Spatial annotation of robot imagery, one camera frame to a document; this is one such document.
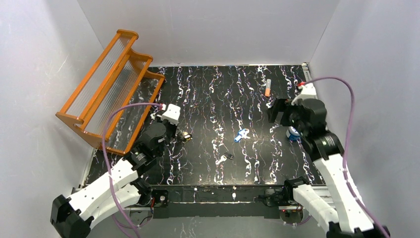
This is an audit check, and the blue key tag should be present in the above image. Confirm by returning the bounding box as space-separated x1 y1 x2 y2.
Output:
234 133 244 143
238 128 249 138

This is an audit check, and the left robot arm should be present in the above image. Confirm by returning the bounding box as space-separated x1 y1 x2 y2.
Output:
50 119 178 238

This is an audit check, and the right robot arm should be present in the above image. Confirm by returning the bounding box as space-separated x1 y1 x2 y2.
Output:
267 99 390 238

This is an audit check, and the blue white round jar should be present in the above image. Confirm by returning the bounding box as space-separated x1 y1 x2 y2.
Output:
286 126 301 141

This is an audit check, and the orange white marker pen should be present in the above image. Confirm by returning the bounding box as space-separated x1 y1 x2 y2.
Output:
264 79 271 97

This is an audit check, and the black key fob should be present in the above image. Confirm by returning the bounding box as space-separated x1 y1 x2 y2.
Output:
219 153 234 163

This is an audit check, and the orange wooden shelf rack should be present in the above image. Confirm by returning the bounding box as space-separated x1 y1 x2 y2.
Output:
55 29 165 155

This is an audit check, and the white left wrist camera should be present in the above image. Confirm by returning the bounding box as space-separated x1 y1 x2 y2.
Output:
157 104 181 125

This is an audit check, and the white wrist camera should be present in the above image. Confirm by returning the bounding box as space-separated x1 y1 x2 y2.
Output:
157 104 181 125
291 82 317 106

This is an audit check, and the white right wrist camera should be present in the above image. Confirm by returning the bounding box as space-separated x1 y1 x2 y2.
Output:
291 82 317 106

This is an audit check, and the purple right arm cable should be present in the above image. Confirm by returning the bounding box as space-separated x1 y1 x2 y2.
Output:
297 76 391 238

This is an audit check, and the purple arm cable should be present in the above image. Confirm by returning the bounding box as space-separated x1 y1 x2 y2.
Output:
102 103 165 238
297 76 391 238

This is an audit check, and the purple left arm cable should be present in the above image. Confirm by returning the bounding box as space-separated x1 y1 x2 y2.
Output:
102 103 165 238

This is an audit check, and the aluminium frame rail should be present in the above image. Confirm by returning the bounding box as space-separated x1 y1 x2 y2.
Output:
60 187 373 238

